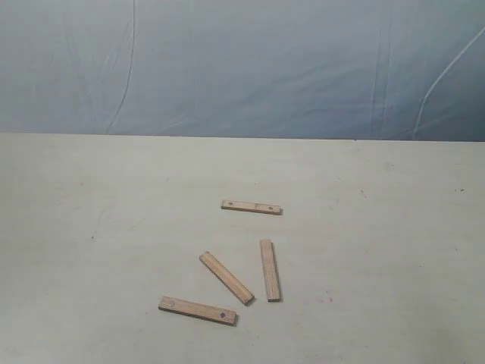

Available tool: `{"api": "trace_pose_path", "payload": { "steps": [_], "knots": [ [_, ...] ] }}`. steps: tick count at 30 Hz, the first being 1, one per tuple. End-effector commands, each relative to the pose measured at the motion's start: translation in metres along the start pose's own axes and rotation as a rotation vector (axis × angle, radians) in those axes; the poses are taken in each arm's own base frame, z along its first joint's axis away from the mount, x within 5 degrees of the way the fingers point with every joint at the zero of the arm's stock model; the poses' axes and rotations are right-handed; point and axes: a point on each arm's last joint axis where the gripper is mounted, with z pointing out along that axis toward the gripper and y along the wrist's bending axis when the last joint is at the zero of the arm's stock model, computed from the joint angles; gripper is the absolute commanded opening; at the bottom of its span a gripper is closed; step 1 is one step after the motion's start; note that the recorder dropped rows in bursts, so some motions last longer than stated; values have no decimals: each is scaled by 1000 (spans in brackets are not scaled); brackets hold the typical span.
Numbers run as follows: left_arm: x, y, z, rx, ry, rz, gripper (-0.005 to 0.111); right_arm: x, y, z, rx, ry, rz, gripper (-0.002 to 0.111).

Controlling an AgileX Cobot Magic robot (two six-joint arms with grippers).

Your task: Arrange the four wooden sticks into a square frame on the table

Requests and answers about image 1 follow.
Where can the plain wooden stick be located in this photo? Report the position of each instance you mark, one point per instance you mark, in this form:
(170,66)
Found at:
(230,281)
(269,266)

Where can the grey-blue fabric backdrop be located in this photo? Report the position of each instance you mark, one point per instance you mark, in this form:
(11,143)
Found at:
(378,70)

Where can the wooden stick with holes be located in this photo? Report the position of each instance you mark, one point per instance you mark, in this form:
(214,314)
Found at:
(253,207)
(198,310)

